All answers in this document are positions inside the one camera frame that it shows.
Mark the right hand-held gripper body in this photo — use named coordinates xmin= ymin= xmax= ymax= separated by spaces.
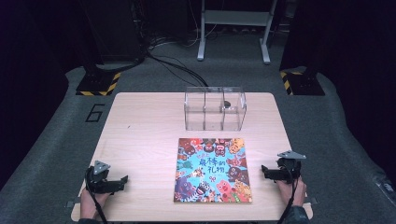
xmin=276 ymin=150 xmax=307 ymax=183

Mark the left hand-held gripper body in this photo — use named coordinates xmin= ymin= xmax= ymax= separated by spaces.
xmin=86 ymin=160 xmax=120 ymax=194

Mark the colourful picture book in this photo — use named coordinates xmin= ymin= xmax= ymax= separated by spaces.
xmin=173 ymin=137 xmax=253 ymax=204

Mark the clear acrylic book holder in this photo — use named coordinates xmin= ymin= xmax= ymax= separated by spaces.
xmin=183 ymin=86 xmax=248 ymax=132

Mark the person's left hand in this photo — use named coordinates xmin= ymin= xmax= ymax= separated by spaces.
xmin=79 ymin=188 xmax=115 ymax=220

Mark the person's right hand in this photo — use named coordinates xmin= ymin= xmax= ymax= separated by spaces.
xmin=275 ymin=176 xmax=308 ymax=208

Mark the black hazard-striped stand base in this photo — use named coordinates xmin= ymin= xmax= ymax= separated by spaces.
xmin=75 ymin=70 xmax=122 ymax=97
xmin=279 ymin=68 xmax=327 ymax=97

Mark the black cabinet panel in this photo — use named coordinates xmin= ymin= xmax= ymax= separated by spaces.
xmin=78 ymin=0 xmax=146 ymax=64

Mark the white desk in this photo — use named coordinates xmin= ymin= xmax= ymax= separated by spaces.
xmin=196 ymin=0 xmax=278 ymax=65

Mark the black floor cable bundle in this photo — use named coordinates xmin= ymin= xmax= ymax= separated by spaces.
xmin=145 ymin=50 xmax=210 ymax=89

